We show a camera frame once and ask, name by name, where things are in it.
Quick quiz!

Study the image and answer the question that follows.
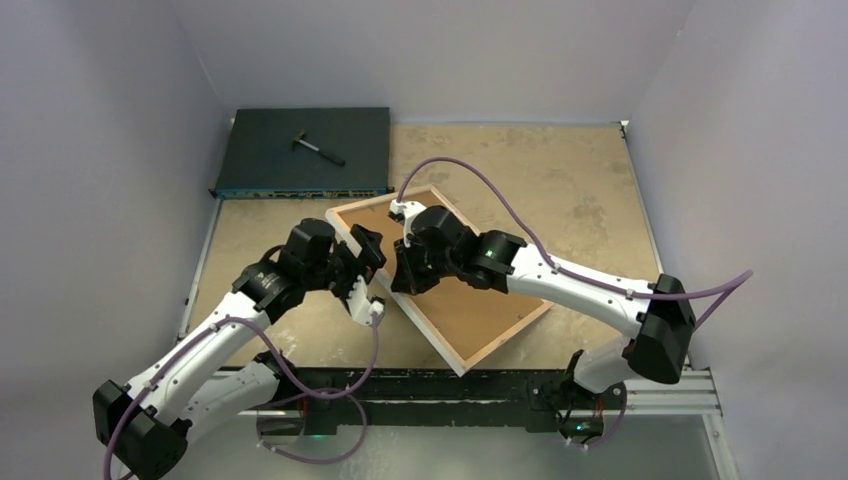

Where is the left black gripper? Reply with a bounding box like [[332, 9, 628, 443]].
[[304, 226, 384, 307]]

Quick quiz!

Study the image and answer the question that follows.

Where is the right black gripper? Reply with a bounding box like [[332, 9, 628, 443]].
[[395, 235, 461, 297]]

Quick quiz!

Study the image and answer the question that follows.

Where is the brown backing board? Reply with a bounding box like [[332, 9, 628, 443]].
[[333, 192, 546, 362]]

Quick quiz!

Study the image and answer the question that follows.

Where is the wooden picture frame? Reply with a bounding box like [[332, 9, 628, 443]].
[[324, 185, 555, 379]]

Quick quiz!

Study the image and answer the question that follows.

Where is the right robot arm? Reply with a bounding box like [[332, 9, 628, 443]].
[[388, 200, 695, 407]]

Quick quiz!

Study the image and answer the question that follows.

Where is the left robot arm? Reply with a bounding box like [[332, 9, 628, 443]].
[[93, 218, 386, 479]]

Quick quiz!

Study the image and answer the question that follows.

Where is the small black hammer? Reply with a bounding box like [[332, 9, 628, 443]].
[[291, 130, 346, 167]]

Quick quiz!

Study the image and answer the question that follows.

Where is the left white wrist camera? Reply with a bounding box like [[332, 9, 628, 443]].
[[344, 275, 386, 327]]

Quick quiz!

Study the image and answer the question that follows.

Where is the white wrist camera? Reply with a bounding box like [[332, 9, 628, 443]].
[[344, 275, 386, 327], [389, 199, 427, 247]]

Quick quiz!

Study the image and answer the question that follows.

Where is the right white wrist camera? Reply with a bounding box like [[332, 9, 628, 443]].
[[389, 199, 427, 247]]

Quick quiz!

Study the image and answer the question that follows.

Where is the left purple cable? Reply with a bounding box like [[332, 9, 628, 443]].
[[101, 304, 387, 480]]

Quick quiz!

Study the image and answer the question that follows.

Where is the dark network switch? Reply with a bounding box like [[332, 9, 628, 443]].
[[209, 107, 394, 200]]

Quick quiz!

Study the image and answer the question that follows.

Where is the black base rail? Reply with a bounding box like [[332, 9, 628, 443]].
[[267, 368, 626, 435]]

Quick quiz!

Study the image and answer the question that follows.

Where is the aluminium extrusion rail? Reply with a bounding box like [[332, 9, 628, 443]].
[[211, 369, 723, 417]]

